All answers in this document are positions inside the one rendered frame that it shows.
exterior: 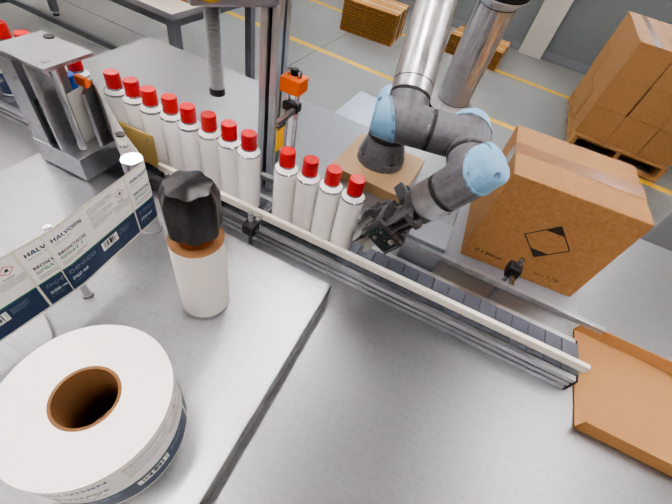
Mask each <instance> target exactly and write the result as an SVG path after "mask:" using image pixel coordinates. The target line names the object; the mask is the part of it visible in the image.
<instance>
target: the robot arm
mask: <svg viewBox="0 0 672 504"><path fill-rule="evenodd" d="M457 1H458V0H416V2H415V5H414V9H413V12H412V16H411V19H410V23H409V26H408V30H407V34H406V37H405V41H404V44H403V48H402V51H401V55H400V58H399V62H398V66H397V69H396V73H395V76H394V80H393V83H392V84H391V85H387V86H385V87H384V88H382V89H381V91H380V93H379V96H378V99H377V101H376V103H375V109H374V113H373V116H372V120H371V124H370V128H369V132H368V134H367V136H366V137H365V139H364V140H363V142H362V143H361V145H360V146H359V148H358V152H357V158H358V161H359V162H360V163H361V164H362V165H363V166H364V167H365V168H367V169H369V170H371V171H373V172H376V173H381V174H393V173H396V172H398V171H400V170H401V168H402V166H403V163H404V159H405V146H408V147H411V148H415V149H419V150H422V151H425V152H429V153H432V154H436V155H440V156H444V157H446V166H445V167H443V168H442V169H440V170H438V171H437V172H435V173H434V174H432V175H430V176H428V177H427V178H425V179H424V180H422V181H420V182H419V183H417V184H416V185H415V186H414V187H413V188H411V187H409V186H407V185H405V184H404V183H403V182H400V183H399V184H397V185H396V186H395V187H394V191H395V193H396V196H397V198H398V201H399V202H398V203H397V202H396V201H395V200H394V199H393V200H388V199H386V201H385V202H383V203H380V202H377V203H376V204H374V205H371V206H370V207H368V208H367V209H366V210H365V212H364V214H363V215H362V218H361V220H360V221H359V223H358V225H357V227H356V229H355V230H354V233H353V236H352V241H353V242H354V243H357V244H364V248H363V253H366V252H368V251H369V250H370V249H371V248H372V247H373V246H374V245H376V246H377V247H378V248H379V249H380V250H381V251H382V252H384V255H385V254H387V253H389V252H391V251H393V250H395V249H397V248H399V247H401V246H403V245H404V243H405V240H406V238H407V236H408V234H409V232H410V230H411V229H412V228H414V230H417V229H419V228H421V226H422V224H427V223H429V222H431V221H434V220H436V219H438V218H440V217H442V216H444V215H446V214H447V215H450V214H452V211H454V210H456V209H458V208H460V207H462V206H464V205H466V204H468V203H470V202H472V201H474V200H476V199H478V198H480V197H483V196H486V195H488V194H490V193H491V192H492V191H493V190H495V189H497V188H498V187H500V186H502V185H504V184H505V183H506V182H507V181H508V179H509V177H510V168H509V166H508V164H507V160H506V158H505V156H504V154H503V153H502V151H501V150H500V149H499V148H498V147H497V146H496V145H495V144H493V143H492V137H493V132H492V128H491V123H490V119H489V117H488V115H487V114H486V113H485V112H484V111H482V110H481V109H478V108H472V106H471V103H470V100H471V98H472V96H473V94H474V92H475V90H476V88H477V86H478V84H479V82H480V80H481V78H482V76H483V75H484V73H485V71H486V69H487V67H488V65H489V63H490V61H491V59H492V57H493V55H494V53H495V51H496V49H497V47H498V45H499V43H500V42H501V40H502V38H503V36H504V34H505V32H506V30H507V28H508V26H509V24H510V22H511V20H512V18H513V16H514V14H515V12H516V11H517V9H518V8H520V7H523V6H525V5H527V4H528V3H529V2H530V0H477V1H476V4H475V6H474V8H473V11H472V13H471V15H470V18H469V20H468V23H467V25H466V27H465V30H464V32H463V35H462V37H461V39H460V42H459V44H458V46H457V49H456V51H455V54H454V56H453V58H452V61H451V63H450V65H449V68H448V70H447V73H446V75H445V77H444V80H443V82H442V85H441V87H440V89H439V90H436V91H434V92H433V88H434V85H435V81H436V77H437V74H438V70H439V67H440V63H441V59H442V56H443V52H444V48H445V45H446V41H447V38H448V34H449V30H450V27H451V23H452V19H453V16H454V12H455V9H456V5H457ZM432 92H433V93H432ZM364 233H365V235H362V234H364ZM396 246H397V247H396Z"/></svg>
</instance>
